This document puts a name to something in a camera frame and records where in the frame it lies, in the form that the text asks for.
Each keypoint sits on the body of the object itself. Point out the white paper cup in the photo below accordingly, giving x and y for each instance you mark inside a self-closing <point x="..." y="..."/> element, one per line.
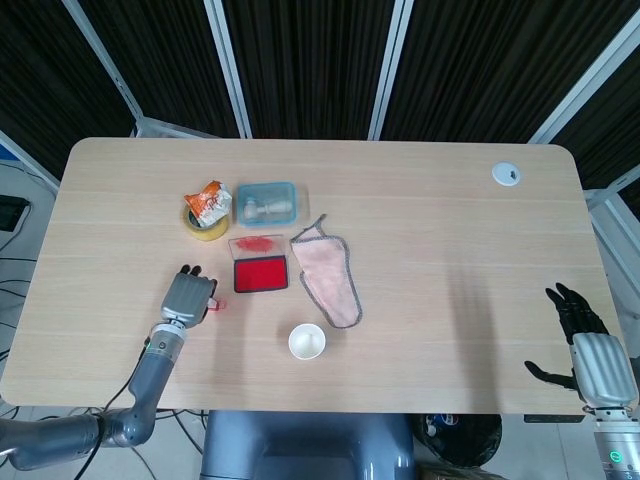
<point x="306" y="341"/>

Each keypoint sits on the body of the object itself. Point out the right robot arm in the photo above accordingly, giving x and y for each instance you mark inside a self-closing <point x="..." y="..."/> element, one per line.
<point x="615" y="445"/>

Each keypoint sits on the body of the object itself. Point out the white partition post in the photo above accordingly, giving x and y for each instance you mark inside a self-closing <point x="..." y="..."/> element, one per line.
<point x="231" y="70"/>
<point x="390" y="70"/>
<point x="107" y="70"/>
<point x="585" y="80"/>

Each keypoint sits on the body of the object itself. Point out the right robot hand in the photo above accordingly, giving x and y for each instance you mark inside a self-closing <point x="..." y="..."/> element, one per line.
<point x="600" y="365"/>

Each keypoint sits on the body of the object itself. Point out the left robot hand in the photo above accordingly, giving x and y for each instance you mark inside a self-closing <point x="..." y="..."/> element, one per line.
<point x="187" y="300"/>

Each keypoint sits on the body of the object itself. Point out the black trash bin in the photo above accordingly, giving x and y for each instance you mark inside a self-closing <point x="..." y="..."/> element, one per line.
<point x="465" y="440"/>

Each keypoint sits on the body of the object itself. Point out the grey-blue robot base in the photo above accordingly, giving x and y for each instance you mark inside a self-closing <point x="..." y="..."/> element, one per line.
<point x="305" y="445"/>

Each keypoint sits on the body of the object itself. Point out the crumpled orange white packet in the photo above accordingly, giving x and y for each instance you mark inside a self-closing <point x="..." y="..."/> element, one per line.
<point x="210" y="202"/>

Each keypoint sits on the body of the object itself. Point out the black table foot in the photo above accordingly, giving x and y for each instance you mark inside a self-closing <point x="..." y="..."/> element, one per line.
<point x="552" y="419"/>

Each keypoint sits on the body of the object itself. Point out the yellow tape roll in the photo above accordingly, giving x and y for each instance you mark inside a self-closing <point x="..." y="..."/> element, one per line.
<point x="212" y="234"/>

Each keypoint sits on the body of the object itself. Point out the small red stamp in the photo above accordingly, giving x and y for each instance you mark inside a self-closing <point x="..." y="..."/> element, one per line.
<point x="218" y="303"/>

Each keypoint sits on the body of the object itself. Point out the red ink pad case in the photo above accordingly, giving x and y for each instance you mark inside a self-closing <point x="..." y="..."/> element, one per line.
<point x="260" y="277"/>

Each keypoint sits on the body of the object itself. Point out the small white bottle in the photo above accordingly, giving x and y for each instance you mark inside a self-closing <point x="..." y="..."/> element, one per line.
<point x="265" y="207"/>

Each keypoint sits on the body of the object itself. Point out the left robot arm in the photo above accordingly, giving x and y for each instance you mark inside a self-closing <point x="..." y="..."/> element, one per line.
<point x="145" y="380"/>

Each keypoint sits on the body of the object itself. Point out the pink cloth grey edging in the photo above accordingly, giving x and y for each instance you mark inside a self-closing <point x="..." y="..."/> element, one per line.
<point x="327" y="285"/>

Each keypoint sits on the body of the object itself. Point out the clear container blue lid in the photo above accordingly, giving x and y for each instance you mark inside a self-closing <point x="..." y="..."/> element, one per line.
<point x="265" y="189"/>

